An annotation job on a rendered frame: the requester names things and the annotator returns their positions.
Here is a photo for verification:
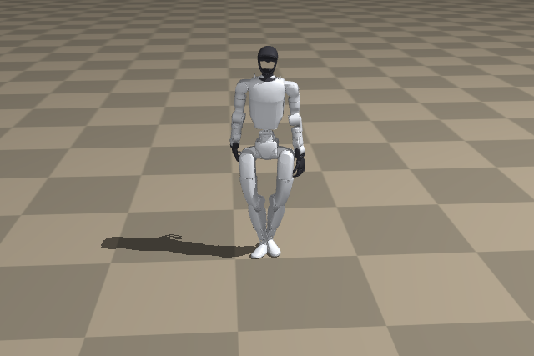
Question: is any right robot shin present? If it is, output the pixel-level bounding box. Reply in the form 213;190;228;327
249;205;268;245

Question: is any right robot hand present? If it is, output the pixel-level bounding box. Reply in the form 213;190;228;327
230;142;241;162

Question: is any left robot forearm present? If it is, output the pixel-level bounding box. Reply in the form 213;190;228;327
291;116;305;155

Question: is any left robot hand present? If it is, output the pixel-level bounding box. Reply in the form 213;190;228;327
293;148;305;178

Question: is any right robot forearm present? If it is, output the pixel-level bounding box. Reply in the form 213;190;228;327
230;113;243;146

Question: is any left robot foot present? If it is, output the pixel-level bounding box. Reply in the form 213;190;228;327
266;238;281;257

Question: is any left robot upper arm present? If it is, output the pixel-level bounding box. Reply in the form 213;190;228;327
284;81;300;126

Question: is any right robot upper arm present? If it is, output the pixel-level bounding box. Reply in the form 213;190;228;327
233;79;251;123

